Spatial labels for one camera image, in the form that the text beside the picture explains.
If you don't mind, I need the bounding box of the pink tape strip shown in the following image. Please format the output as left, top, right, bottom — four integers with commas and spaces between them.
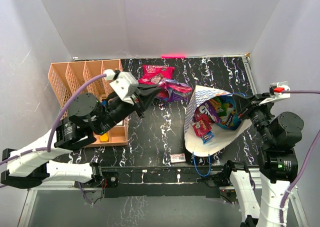
161, 53, 186, 59

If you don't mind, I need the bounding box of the red candy packet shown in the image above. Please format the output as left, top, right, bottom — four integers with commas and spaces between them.
191, 113, 212, 137

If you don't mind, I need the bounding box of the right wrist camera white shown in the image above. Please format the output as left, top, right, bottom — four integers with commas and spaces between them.
258, 81, 291, 106

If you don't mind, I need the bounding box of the yellow item in organizer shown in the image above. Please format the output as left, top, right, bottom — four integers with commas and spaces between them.
99, 132, 109, 143

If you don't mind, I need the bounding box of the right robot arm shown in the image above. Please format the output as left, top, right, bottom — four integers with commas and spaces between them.
222, 93, 304, 227

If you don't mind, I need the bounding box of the blue m&m packet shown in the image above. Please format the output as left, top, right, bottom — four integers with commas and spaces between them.
201, 130, 214, 144

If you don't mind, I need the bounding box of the purple candy bag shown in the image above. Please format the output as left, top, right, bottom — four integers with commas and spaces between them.
156, 78, 193, 102

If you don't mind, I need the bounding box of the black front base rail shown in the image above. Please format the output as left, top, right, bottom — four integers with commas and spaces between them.
74, 165, 236, 200

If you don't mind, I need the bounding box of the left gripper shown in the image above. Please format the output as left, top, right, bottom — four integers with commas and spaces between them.
94, 83, 162, 135

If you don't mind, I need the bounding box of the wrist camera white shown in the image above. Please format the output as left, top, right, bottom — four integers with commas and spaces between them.
258, 81, 291, 106
103, 69, 139, 105

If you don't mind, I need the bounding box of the colourful skittles bag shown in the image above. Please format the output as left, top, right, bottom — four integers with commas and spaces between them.
196, 95, 241, 131

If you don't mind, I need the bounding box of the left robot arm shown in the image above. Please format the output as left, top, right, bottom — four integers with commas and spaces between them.
0, 84, 161, 189

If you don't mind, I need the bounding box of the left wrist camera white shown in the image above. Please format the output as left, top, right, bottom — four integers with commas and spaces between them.
103, 69, 139, 105

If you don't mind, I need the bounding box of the pink popcorn snack bag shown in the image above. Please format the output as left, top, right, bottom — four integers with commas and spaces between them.
138, 65, 175, 85

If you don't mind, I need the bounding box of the checkered paper bag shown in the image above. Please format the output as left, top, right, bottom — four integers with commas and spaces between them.
183, 84, 253, 178

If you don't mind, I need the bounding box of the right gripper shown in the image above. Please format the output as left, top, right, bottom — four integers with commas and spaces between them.
232, 91, 275, 144

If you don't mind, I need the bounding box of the orange plastic file organizer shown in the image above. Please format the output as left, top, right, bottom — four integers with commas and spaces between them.
47, 58, 130, 148

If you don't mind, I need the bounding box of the small white red box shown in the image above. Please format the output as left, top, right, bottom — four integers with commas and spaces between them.
170, 153, 186, 164

